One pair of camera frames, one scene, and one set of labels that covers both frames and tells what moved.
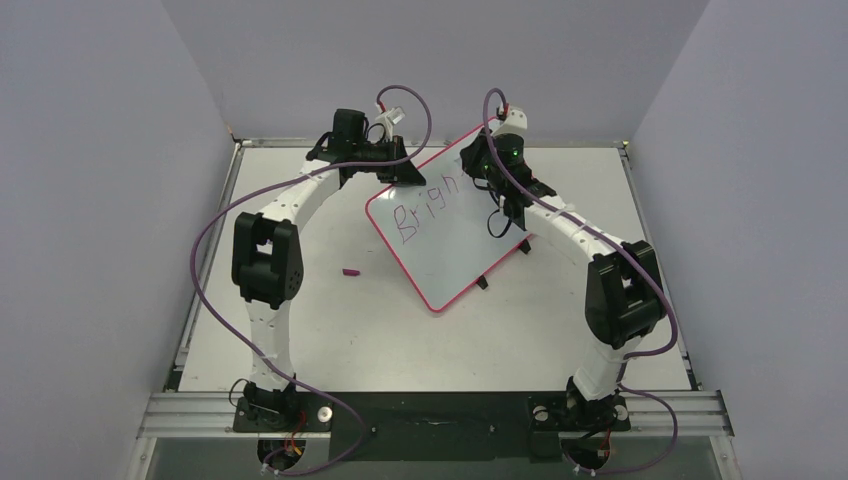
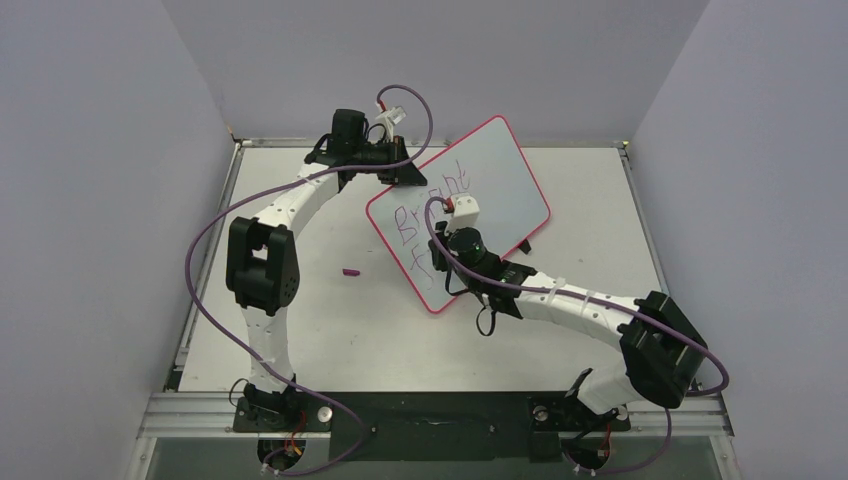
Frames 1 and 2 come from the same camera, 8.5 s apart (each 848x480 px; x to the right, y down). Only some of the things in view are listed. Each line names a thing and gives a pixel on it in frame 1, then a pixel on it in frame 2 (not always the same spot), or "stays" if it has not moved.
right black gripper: (510, 195) -> (515, 270)
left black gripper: (403, 174) stays
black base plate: (434, 426) stays
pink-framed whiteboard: (437, 233) stays
